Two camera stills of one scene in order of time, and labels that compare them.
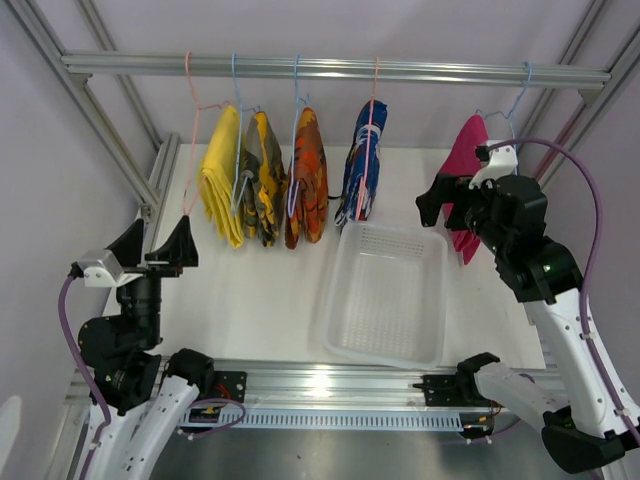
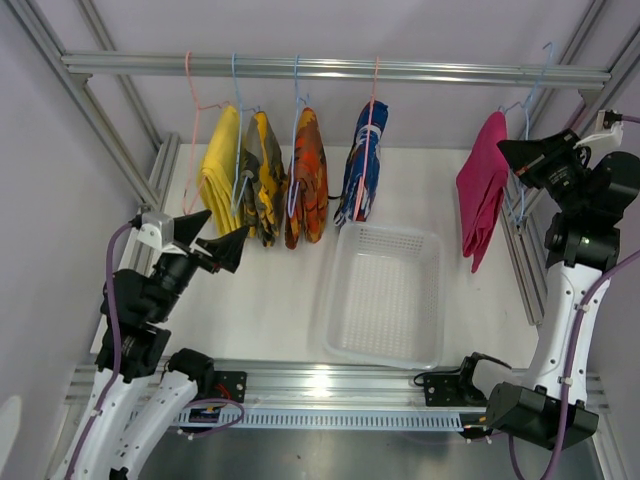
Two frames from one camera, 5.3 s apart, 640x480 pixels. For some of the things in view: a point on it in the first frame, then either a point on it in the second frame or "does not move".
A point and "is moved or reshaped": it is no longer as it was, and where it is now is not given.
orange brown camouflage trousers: [308, 187] does not move
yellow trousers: [217, 175] does not move
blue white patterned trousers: [363, 163] does not move
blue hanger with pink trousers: [473, 135] → [520, 221]
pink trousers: [461, 161] is moved or reshaped
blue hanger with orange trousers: [298, 101] does not move
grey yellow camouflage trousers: [264, 181] does not move
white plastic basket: [386, 299] does not move
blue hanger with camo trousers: [242, 110] does not move
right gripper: [447, 189] → [530, 158]
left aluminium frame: [149, 191] does not move
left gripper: [179, 248] → [226, 248]
